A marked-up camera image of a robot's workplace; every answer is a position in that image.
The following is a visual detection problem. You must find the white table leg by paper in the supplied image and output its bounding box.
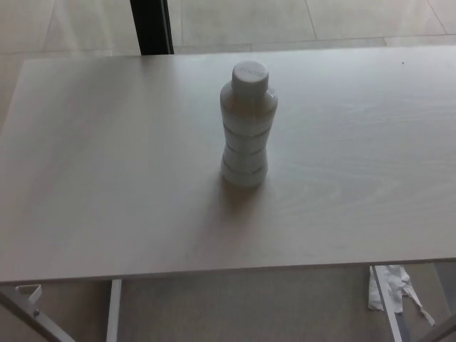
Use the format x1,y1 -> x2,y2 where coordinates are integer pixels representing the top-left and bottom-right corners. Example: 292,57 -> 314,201
369,265 -> 408,342

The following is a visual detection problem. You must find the black vertical door frame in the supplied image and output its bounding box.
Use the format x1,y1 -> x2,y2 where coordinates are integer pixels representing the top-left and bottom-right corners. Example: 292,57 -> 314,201
130,0 -> 175,56

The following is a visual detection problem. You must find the white upright table leg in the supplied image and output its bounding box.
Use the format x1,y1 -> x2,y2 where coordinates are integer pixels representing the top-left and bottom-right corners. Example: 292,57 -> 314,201
105,279 -> 124,342

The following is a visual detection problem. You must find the crumpled white paper scrap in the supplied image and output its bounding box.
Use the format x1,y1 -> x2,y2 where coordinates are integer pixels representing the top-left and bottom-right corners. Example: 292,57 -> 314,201
368,264 -> 437,327

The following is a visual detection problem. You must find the white ribbed plastic bottle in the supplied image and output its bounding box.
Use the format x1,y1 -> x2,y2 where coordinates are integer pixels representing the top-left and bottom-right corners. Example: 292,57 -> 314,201
219,61 -> 279,189

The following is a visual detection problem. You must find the white slanted table leg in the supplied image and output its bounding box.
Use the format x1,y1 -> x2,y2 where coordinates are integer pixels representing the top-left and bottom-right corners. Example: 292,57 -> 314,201
0,284 -> 78,342

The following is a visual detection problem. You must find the white metal table bracket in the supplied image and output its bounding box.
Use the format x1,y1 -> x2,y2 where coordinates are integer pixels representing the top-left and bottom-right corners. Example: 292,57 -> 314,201
15,284 -> 43,315

